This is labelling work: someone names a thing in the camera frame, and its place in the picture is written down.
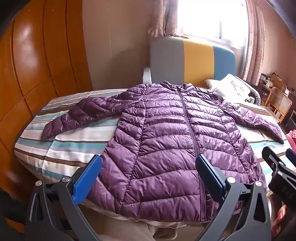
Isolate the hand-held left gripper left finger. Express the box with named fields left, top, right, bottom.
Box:
left=25, top=155, right=103, bottom=241

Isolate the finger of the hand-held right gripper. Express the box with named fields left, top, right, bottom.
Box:
left=262, top=146, right=296, bottom=179
left=285, top=148, right=296, bottom=168

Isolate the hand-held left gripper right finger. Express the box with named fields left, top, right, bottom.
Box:
left=195, top=154, right=272, bottom=241

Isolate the purple puffer jacket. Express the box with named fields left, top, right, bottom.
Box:
left=42, top=81, right=285, bottom=223

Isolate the person's right hand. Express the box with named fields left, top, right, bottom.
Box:
left=271, top=204, right=289, bottom=237

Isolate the pink cloth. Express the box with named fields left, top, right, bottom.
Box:
left=285, top=130, right=296, bottom=151

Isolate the striped bed blanket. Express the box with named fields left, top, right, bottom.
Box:
left=14, top=88, right=290, bottom=223

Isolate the wicker chair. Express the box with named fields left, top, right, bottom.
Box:
left=264, top=86, right=293, bottom=124

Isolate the beige bed sheet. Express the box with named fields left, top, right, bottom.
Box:
left=76, top=204, right=208, bottom=241

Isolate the brown paper bag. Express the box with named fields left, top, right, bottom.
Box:
left=270, top=76, right=287, bottom=93

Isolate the cluttered side table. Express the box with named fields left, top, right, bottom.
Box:
left=258, top=73, right=273, bottom=88

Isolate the white printed pillow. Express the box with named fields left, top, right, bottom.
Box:
left=209, top=74, right=251, bottom=96

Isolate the cream pillow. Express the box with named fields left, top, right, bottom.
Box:
left=203, top=79, right=222, bottom=90

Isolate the pink patterned curtain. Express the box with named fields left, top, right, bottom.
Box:
left=148, top=0, right=185, bottom=38
left=240, top=0, right=267, bottom=86

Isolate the grey yellow blue sofa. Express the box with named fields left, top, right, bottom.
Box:
left=143, top=37, right=236, bottom=85

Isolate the wooden wardrobe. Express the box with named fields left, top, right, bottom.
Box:
left=0, top=0, right=93, bottom=232

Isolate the window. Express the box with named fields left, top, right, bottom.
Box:
left=177, top=0, right=250, bottom=49

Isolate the grey padded rail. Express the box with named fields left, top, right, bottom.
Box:
left=240, top=79, right=263, bottom=105

